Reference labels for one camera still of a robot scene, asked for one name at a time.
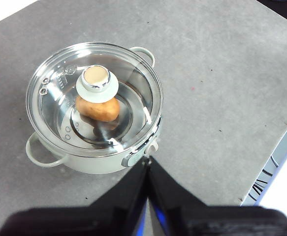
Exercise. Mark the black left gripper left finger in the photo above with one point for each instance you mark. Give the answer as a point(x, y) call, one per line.
point(96, 218)

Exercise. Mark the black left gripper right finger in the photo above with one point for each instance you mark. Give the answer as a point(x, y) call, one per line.
point(207, 221)

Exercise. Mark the brown potato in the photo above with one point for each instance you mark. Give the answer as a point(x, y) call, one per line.
point(102, 110)

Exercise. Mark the glass lid with green knob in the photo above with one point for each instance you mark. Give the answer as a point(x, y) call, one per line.
point(97, 84)

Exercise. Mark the sage green electric pot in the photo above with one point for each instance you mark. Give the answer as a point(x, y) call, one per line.
point(96, 164)

